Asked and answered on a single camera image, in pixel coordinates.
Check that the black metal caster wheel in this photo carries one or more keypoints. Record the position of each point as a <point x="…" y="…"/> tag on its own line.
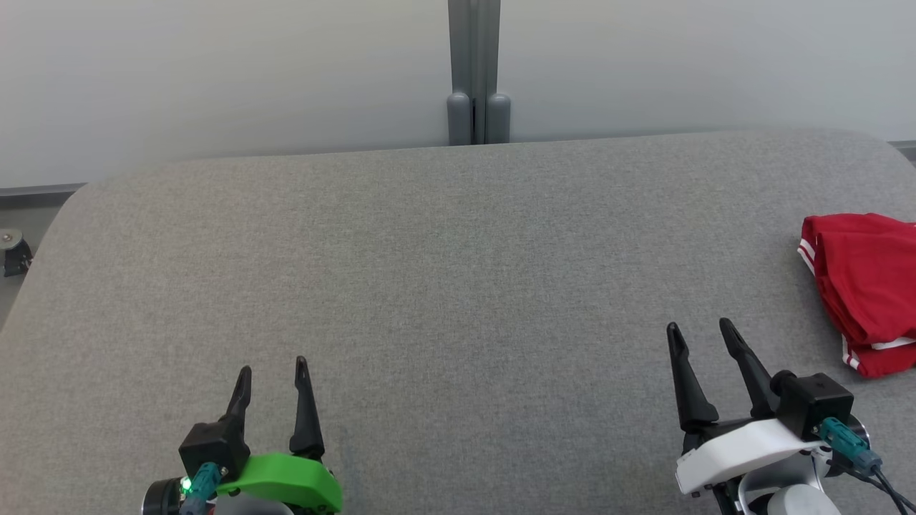
<point x="14" y="254"/>

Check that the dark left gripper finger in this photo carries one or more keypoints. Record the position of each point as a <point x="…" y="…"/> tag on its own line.
<point x="306" y="422"/>
<point x="240" y="400"/>

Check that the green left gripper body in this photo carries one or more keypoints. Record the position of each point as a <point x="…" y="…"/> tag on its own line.
<point x="286" y="483"/>

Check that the red white numbered jersey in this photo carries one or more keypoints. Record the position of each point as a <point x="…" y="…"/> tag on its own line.
<point x="866" y="272"/>

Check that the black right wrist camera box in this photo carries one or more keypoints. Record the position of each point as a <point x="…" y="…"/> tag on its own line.
<point x="816" y="400"/>

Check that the grey partition post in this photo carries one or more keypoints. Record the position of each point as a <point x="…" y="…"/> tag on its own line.
<point x="478" y="71"/>

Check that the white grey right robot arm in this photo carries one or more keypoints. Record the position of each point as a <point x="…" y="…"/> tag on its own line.
<point x="794" y="497"/>

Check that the grey wall baseboard rail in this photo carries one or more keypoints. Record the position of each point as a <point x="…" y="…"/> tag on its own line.
<point x="39" y="193"/>
<point x="905" y="149"/>

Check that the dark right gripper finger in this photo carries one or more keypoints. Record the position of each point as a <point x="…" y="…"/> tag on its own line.
<point x="690" y="386"/>
<point x="755" y="379"/>

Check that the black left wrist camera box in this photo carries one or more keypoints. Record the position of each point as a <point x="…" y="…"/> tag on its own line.
<point x="211" y="447"/>

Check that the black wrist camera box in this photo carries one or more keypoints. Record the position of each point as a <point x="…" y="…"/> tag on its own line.
<point x="816" y="400"/>
<point x="211" y="447"/>

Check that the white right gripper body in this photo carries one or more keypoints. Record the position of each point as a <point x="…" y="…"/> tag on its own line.
<point x="744" y="447"/>

